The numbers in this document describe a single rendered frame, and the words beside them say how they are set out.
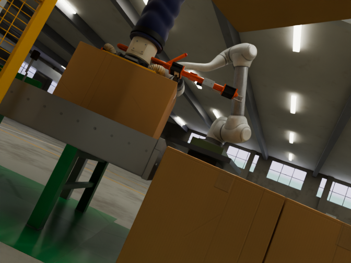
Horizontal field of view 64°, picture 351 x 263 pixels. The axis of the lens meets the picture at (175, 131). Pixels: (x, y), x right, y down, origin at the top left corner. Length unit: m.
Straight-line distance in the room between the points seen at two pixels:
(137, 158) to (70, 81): 0.61
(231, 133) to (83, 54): 1.17
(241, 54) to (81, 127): 1.31
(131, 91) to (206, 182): 0.85
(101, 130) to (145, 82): 0.39
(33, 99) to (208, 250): 1.08
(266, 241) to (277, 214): 0.09
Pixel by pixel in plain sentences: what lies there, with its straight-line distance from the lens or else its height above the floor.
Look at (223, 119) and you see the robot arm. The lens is 2.34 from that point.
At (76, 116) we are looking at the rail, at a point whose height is 0.54.
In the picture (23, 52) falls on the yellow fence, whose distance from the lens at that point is 1.55.
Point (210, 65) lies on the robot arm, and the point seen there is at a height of 1.37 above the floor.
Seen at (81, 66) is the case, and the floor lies 0.82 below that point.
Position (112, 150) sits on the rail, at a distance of 1.37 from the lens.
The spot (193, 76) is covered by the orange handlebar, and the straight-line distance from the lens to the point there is 1.76.
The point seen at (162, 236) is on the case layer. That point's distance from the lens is 0.90.
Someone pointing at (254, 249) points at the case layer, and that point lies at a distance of 0.94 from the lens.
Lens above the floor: 0.46
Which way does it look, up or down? 9 degrees up
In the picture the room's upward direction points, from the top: 24 degrees clockwise
